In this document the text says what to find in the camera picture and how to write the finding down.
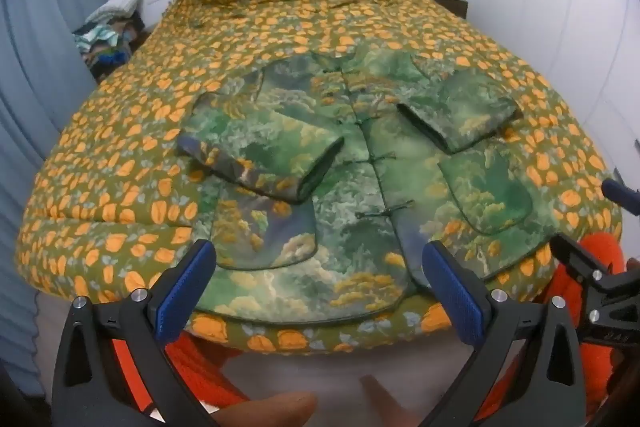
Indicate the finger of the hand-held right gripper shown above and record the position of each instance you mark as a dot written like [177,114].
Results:
[575,254]
[622,195]

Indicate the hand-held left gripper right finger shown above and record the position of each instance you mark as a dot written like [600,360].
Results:
[457,299]

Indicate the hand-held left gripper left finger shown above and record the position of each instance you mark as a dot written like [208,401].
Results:
[182,294]

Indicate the green landscape print jacket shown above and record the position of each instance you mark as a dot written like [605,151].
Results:
[350,207]

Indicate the pile of mixed clothes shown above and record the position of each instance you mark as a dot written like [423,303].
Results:
[107,39]

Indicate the person's orange knitted clothing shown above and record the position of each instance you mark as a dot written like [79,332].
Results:
[200,367]

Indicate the person's right foot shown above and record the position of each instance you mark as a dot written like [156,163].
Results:
[387,402]

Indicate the person's foot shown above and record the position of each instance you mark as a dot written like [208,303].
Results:
[275,409]
[387,402]

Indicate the person's left foot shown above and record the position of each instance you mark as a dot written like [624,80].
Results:
[275,409]

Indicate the orange floral green quilt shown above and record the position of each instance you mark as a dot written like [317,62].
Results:
[125,157]

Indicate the white wardrobe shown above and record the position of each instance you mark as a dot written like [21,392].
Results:
[550,7]

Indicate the blue-grey curtain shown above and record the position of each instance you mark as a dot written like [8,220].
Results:
[35,82]

